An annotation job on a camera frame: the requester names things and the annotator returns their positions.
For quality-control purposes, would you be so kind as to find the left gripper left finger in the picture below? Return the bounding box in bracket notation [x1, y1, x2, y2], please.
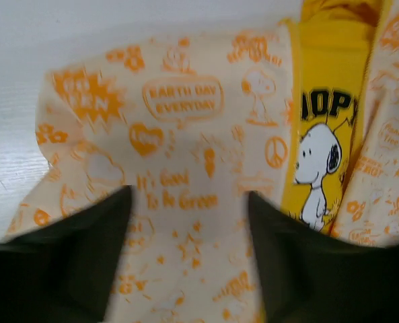
[0, 186, 133, 322]

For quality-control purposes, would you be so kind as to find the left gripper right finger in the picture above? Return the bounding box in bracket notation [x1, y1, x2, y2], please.
[248, 192, 399, 322]

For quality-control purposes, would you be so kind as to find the cream orange-print jacket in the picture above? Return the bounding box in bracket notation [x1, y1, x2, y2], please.
[7, 1, 399, 322]

